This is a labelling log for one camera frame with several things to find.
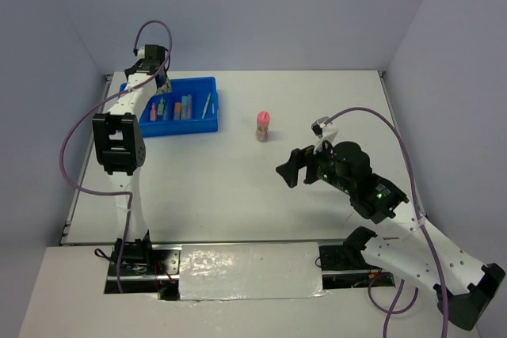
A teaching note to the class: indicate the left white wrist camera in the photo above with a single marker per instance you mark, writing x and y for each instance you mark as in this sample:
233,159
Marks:
140,53

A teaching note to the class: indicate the silver taped cover plate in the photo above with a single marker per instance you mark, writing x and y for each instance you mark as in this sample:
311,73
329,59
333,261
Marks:
249,272

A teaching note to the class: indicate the blue-capped highlighter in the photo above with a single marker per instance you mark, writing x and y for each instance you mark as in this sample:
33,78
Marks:
183,108

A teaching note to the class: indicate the green correction tape case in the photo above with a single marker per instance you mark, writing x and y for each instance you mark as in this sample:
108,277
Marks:
161,106

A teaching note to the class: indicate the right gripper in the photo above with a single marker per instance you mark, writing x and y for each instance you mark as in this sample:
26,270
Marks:
300,158

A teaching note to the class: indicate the pink correction tape case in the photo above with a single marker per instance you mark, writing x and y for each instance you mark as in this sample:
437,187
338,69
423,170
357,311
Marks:
153,113

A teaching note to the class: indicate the orange-capped highlighter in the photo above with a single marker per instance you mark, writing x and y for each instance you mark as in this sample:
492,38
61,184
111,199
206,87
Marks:
177,111

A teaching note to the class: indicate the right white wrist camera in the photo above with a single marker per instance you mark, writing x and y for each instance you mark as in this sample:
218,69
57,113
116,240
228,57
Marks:
324,129

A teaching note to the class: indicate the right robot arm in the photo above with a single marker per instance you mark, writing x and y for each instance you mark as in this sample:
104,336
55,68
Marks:
388,234

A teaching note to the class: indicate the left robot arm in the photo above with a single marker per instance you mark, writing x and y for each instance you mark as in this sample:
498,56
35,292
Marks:
121,151

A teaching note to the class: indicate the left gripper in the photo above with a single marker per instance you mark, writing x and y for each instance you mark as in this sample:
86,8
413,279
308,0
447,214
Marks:
166,88

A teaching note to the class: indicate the blue compartment tray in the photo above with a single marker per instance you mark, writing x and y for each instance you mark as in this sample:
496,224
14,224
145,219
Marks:
199,88

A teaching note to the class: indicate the pink-lidded jar of clips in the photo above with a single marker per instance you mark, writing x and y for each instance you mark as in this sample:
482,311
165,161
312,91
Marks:
263,122

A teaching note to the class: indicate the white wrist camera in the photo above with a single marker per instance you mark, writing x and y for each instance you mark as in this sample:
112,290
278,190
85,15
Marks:
140,53
324,129

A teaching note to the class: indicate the purple highlighter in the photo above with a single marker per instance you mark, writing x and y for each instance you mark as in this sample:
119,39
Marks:
189,112

